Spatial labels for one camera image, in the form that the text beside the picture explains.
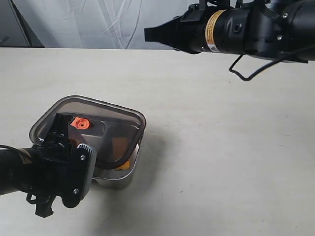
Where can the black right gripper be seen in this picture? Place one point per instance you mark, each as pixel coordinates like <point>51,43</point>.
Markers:
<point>212,30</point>

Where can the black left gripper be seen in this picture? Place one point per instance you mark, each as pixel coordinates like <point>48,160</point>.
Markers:
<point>49,177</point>

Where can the smoked transparent plastic lid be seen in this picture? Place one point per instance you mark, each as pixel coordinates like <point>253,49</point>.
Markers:
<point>94,123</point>

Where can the yellow toy cheese wedge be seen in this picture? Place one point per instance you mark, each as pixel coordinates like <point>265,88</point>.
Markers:
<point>120,145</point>

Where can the stainless steel lunch box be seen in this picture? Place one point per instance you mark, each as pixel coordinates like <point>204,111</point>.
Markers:
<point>117,179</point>

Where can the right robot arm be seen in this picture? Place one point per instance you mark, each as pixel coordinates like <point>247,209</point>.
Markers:
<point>266,29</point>

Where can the white backdrop curtain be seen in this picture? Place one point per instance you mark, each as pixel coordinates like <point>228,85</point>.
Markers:
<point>97,24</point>

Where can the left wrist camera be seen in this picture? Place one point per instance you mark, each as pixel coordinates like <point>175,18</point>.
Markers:
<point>78,176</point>

